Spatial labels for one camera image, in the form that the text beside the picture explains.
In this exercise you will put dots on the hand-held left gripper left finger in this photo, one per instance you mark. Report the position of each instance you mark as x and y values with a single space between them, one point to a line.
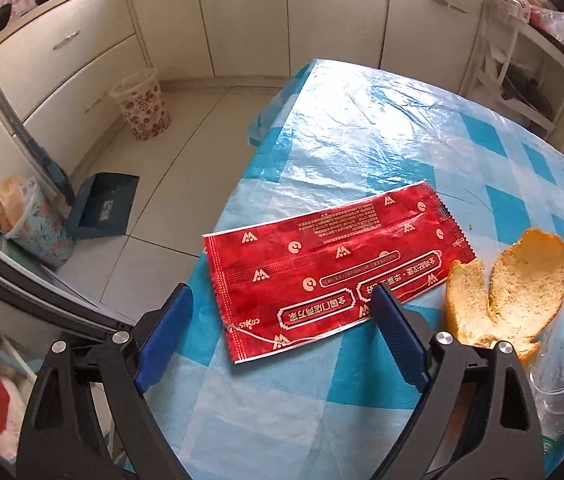
164 342

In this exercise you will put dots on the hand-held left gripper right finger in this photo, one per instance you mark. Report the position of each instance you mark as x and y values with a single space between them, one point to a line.
399 342

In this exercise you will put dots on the red foil wrapper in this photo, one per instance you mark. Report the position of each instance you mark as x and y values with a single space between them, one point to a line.
312 255

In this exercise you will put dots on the orange peel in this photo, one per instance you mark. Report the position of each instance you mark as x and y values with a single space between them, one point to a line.
527 285

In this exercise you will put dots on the blue dustpan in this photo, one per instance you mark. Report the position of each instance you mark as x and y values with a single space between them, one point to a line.
104 205

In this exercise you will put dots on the teal floral waste bin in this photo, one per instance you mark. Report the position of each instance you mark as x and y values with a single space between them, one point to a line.
37 230

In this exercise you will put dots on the blue checkered tablecloth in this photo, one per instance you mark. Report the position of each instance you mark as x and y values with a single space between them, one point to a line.
372 130

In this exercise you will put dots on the pink floral wastebasket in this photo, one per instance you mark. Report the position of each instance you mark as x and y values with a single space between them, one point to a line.
143 107

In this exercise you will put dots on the dark frying pan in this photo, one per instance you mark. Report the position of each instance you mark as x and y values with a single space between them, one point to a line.
529 92

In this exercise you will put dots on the white storage rack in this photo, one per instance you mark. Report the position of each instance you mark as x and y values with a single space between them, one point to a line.
507 50

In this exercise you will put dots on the white kitchen cabinets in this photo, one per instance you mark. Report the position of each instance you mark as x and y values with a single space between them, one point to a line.
252 15

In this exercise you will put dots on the grey sliding door frame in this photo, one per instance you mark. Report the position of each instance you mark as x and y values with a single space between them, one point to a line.
14 120

